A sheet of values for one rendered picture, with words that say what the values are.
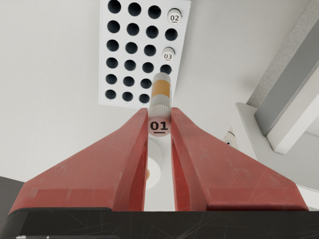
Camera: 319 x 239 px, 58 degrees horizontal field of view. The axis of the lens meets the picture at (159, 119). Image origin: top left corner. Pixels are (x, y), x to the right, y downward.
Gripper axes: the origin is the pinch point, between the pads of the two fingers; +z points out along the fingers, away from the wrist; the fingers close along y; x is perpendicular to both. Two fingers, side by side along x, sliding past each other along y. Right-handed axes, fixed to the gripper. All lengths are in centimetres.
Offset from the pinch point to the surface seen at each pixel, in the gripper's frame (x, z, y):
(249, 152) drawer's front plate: 8.6, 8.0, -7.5
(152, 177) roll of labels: 21.5, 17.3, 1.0
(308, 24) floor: 26, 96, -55
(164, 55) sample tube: 3.8, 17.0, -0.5
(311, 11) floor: 21, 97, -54
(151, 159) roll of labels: 18.4, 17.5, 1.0
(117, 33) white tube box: 2.1, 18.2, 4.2
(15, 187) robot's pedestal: 51, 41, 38
